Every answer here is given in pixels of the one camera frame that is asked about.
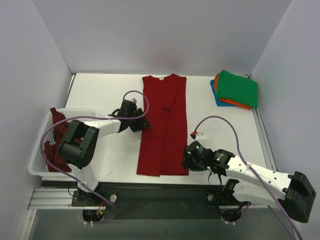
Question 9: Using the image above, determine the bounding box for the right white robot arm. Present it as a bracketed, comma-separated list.
[182, 141, 317, 223]

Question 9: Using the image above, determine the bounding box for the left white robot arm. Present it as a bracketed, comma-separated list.
[57, 98, 150, 206]

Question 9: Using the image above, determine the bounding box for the blue folded t-shirt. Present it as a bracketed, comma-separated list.
[209, 79, 238, 108]

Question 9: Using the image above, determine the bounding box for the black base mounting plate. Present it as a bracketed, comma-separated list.
[71, 182, 246, 220]

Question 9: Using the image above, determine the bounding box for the orange folded t-shirt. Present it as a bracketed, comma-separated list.
[210, 74, 251, 110]

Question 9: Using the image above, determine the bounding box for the green folded t-shirt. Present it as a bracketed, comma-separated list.
[217, 70, 258, 109]

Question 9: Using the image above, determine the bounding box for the dark red t-shirt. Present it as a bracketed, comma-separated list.
[44, 107, 72, 173]

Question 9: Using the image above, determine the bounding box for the white plastic basket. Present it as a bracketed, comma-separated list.
[28, 108, 98, 178]

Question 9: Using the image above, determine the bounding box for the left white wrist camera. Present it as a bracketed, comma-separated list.
[129, 98, 137, 104]

